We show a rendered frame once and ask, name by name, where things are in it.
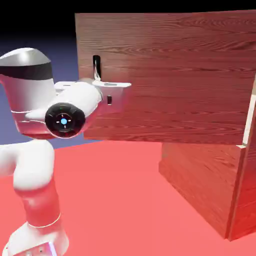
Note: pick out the wooden cabinet door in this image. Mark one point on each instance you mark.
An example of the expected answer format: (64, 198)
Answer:
(170, 80)
(204, 180)

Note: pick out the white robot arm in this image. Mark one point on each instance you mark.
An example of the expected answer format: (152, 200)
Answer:
(34, 96)

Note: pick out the red-brown wooden cabinet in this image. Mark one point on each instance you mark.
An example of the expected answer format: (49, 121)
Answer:
(246, 200)

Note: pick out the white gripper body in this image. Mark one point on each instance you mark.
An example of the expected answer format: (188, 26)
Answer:
(118, 90)

